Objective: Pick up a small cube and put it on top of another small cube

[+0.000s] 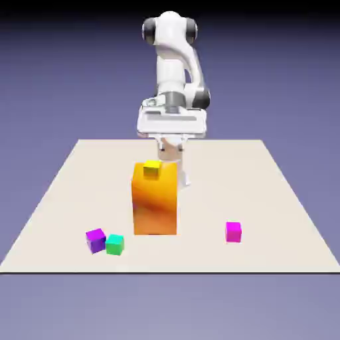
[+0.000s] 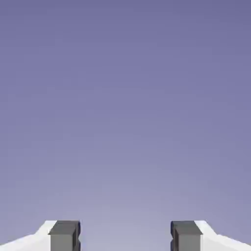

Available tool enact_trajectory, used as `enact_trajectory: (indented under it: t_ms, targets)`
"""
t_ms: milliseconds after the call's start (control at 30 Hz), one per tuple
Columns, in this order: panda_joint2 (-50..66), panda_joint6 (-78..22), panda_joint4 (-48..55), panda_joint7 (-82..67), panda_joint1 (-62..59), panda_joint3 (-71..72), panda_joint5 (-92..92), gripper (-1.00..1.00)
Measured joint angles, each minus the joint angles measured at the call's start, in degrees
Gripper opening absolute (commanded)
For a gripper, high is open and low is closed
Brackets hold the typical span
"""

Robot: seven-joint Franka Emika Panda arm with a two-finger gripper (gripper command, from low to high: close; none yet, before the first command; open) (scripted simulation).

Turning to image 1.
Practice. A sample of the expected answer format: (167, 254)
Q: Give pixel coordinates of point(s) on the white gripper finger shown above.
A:
(182, 144)
(160, 144)

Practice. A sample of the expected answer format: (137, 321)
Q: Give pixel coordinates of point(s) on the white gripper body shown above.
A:
(172, 124)

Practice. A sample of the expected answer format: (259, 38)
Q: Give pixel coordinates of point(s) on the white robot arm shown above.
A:
(170, 53)

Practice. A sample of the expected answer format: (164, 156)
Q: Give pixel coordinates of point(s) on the small yellow cube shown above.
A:
(152, 170)

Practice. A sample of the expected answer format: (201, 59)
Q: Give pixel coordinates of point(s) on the small magenta cube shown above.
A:
(233, 232)

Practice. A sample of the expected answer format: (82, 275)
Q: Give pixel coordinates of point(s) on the small green cube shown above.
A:
(115, 245)

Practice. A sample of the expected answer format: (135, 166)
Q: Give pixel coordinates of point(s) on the small purple cube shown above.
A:
(95, 240)

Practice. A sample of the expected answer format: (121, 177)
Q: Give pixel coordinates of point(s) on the large orange box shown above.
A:
(155, 204)

